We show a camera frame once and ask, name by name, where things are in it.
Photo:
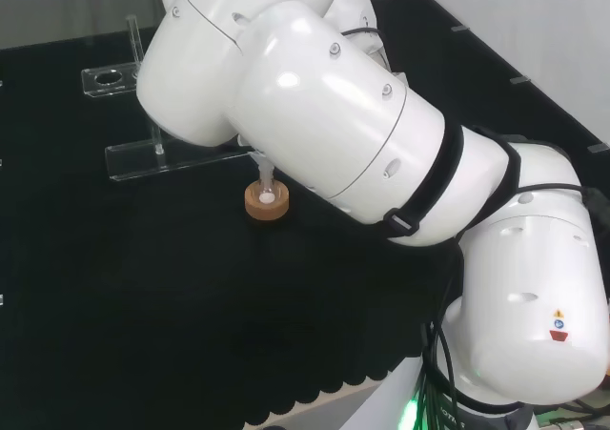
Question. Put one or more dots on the clear funnel stand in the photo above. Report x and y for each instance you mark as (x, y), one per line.
(143, 158)

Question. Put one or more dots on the black bench cloth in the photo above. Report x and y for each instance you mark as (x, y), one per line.
(143, 282)

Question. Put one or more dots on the pale board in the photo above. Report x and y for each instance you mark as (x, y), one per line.
(324, 403)

